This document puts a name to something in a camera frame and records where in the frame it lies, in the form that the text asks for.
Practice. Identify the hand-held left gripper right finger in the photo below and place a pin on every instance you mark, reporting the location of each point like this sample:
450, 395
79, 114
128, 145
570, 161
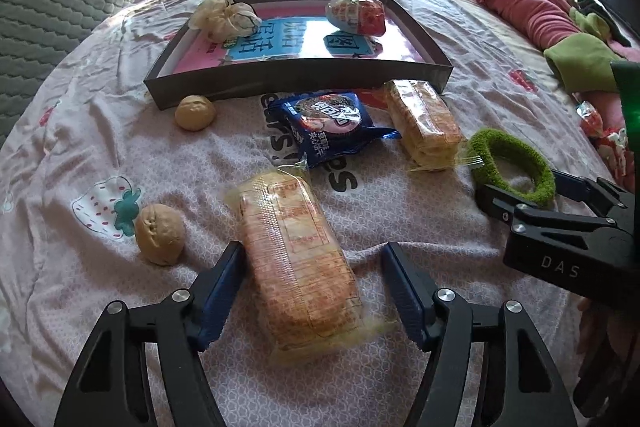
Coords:
400, 292

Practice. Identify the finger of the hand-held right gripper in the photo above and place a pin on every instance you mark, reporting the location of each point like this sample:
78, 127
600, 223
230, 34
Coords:
500, 202
575, 187

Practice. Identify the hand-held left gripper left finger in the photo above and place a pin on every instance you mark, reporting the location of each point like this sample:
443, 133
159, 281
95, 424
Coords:
225, 292

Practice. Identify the green fuzzy scrunchie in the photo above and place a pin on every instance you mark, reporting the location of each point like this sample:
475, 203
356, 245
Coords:
487, 157

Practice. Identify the large orange cracker packet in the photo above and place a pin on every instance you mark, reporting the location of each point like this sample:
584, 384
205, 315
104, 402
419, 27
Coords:
300, 257

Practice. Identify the blue cookie packet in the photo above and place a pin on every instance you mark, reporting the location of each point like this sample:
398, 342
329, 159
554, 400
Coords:
325, 127

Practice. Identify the walnut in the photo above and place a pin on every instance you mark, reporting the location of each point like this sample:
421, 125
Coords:
160, 234
195, 112

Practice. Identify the dark cardboard box tray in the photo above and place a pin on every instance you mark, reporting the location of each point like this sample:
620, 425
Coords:
300, 79

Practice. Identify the person's right hand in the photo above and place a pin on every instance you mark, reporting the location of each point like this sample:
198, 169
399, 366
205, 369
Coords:
592, 327

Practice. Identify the wrapped candy on bed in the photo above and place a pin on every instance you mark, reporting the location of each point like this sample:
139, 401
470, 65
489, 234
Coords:
612, 147

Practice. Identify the wrapped lollipop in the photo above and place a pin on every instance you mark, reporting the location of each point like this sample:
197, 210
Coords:
590, 117

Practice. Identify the small orange cracker packet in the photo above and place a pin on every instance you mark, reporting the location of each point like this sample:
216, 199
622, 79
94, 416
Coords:
425, 122

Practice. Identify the green cloth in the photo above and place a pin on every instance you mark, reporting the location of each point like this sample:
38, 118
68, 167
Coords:
585, 57

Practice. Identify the strawberry print bedsheet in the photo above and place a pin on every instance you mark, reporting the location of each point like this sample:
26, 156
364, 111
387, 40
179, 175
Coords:
150, 157

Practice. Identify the dark clothes heap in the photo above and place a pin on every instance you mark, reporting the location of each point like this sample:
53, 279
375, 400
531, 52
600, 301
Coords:
590, 7

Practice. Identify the pink blanket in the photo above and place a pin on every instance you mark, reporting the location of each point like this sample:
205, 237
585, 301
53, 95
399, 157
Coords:
520, 2

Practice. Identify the foil wrapped candy egg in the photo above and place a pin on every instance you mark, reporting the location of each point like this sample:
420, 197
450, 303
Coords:
355, 14

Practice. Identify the cream mesh pouch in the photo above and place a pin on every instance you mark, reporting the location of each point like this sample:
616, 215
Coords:
225, 19

